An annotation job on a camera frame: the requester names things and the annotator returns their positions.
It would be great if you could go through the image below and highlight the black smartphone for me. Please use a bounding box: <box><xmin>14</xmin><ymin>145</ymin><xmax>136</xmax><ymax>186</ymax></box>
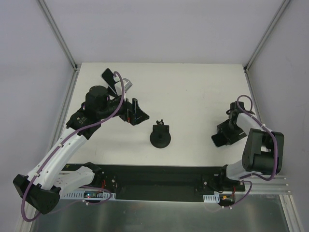
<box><xmin>101</xmin><ymin>68</ymin><xmax>116</xmax><ymax>87</ymax></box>
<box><xmin>211</xmin><ymin>133</ymin><xmax>228</xmax><ymax>147</ymax></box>

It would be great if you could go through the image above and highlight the black round-base clamp phone stand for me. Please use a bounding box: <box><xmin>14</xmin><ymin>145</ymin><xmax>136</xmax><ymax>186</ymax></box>
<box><xmin>150</xmin><ymin>120</ymin><xmax>171</xmax><ymax>149</ymax></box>

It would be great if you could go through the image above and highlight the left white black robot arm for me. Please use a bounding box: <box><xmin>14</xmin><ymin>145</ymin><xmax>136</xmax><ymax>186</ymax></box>
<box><xmin>13</xmin><ymin>86</ymin><xmax>149</xmax><ymax>215</ymax></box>

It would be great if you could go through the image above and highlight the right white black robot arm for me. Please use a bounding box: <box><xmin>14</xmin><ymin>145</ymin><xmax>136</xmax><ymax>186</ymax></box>
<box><xmin>211</xmin><ymin>101</ymin><xmax>284</xmax><ymax>191</ymax></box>

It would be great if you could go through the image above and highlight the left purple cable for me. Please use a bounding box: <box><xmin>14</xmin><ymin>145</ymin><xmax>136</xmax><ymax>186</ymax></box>
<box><xmin>20</xmin><ymin>71</ymin><xmax>128</xmax><ymax>222</ymax></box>

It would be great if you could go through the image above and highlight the right white slotted cable duct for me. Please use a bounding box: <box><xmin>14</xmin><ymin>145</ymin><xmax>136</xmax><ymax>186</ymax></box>
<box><xmin>203</xmin><ymin>193</ymin><xmax>220</xmax><ymax>203</ymax></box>

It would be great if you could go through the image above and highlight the white slotted cable duct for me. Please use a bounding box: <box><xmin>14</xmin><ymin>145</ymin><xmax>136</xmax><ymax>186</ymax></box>
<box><xmin>60</xmin><ymin>190</ymin><xmax>116</xmax><ymax>201</ymax></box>
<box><xmin>203</xmin><ymin>193</ymin><xmax>220</xmax><ymax>203</ymax></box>

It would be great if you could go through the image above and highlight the front aluminium rail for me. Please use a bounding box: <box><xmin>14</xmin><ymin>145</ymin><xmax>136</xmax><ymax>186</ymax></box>
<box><xmin>245</xmin><ymin>175</ymin><xmax>292</xmax><ymax>195</ymax></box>

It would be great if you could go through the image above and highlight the left aluminium frame post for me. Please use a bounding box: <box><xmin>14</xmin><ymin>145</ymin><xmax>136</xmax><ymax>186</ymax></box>
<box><xmin>36</xmin><ymin>0</ymin><xmax>78</xmax><ymax>70</ymax></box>

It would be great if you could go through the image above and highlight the aluminium frame post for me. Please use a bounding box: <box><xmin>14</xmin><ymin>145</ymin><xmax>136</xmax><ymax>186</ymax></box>
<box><xmin>36</xmin><ymin>0</ymin><xmax>78</xmax><ymax>70</ymax></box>
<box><xmin>243</xmin><ymin>0</ymin><xmax>293</xmax><ymax>73</ymax></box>

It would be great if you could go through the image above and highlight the left white slotted cable duct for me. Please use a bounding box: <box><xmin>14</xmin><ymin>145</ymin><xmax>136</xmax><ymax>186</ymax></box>
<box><xmin>60</xmin><ymin>190</ymin><xmax>116</xmax><ymax>201</ymax></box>

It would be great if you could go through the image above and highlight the right aluminium frame post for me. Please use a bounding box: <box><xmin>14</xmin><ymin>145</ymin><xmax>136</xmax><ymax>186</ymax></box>
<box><xmin>243</xmin><ymin>0</ymin><xmax>293</xmax><ymax>73</ymax></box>

